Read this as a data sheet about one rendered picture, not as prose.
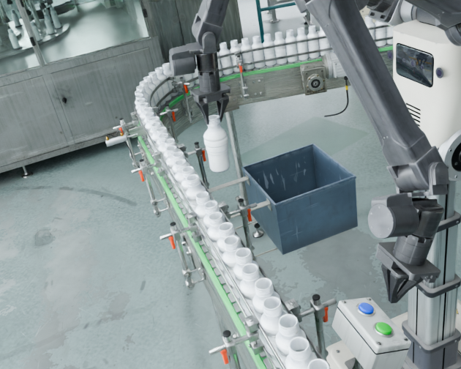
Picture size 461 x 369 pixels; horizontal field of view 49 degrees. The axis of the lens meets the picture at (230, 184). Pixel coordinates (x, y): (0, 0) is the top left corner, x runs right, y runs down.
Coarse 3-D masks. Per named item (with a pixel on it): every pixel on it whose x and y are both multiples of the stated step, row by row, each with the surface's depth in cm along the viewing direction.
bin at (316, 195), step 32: (288, 160) 200; (320, 160) 199; (256, 192) 186; (288, 192) 207; (320, 192) 173; (352, 192) 178; (288, 224) 175; (320, 224) 180; (352, 224) 185; (256, 256) 183
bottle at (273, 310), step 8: (264, 304) 101; (272, 304) 103; (280, 304) 100; (264, 312) 101; (272, 312) 99; (280, 312) 101; (264, 320) 102; (272, 320) 101; (264, 328) 102; (272, 328) 101; (272, 336) 102; (272, 344) 103; (272, 352) 104; (272, 360) 106
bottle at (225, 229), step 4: (220, 224) 127; (224, 224) 127; (228, 224) 127; (232, 224) 126; (220, 228) 127; (224, 228) 128; (228, 228) 128; (232, 228) 125; (220, 232) 125; (224, 232) 124; (228, 232) 125; (232, 232) 125; (220, 236) 126; (224, 236) 125; (220, 240) 127; (240, 240) 127; (220, 244) 127; (220, 248) 127; (224, 248) 126; (220, 252) 128; (220, 256) 129; (224, 268) 131; (224, 272) 132
